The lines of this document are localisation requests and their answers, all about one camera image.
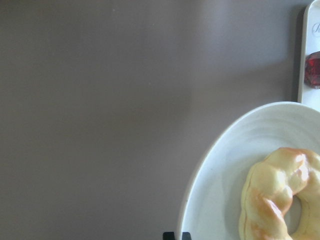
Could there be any white plate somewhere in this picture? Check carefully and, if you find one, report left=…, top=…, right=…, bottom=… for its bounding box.
left=175, top=102, right=320, bottom=240

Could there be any twisted glazed donut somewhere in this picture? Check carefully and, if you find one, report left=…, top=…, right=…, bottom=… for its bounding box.
left=238, top=147, right=320, bottom=240

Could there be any dark drink bottle white cap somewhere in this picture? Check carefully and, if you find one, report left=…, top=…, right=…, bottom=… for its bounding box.
left=304, top=51, right=320, bottom=90

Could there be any cream rabbit tray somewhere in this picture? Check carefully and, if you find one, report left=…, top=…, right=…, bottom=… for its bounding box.
left=297, top=0, right=320, bottom=111

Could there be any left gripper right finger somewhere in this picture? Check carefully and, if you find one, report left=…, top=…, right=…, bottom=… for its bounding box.
left=181, top=231, right=191, bottom=240

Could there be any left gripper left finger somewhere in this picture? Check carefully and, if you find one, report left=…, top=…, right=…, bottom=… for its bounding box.
left=162, top=231, right=175, bottom=240

